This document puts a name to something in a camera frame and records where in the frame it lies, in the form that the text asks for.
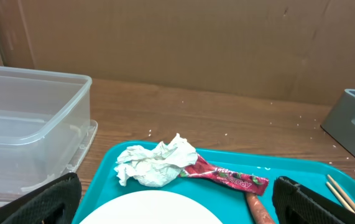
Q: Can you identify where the red snack wrapper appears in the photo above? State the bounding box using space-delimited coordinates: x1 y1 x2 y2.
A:
179 155 269 196

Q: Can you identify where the wooden chopstick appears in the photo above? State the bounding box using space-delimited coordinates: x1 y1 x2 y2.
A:
326 182 355 214
327 174 355 211

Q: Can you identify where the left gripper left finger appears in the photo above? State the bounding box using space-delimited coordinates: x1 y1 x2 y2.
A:
0 172 82 224

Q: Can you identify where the clear plastic bin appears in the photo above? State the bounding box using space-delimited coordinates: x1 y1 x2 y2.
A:
0 66 98 207

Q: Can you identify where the pink plate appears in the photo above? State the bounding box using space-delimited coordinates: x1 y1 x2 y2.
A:
81 190 221 224

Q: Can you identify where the orange carrot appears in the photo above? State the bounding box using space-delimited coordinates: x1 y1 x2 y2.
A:
246 192 275 224

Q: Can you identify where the crumpled white napkin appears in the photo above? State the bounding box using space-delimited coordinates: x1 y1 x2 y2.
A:
114 134 198 187

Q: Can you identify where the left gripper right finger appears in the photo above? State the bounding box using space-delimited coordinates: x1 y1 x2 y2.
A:
272 176 355 224

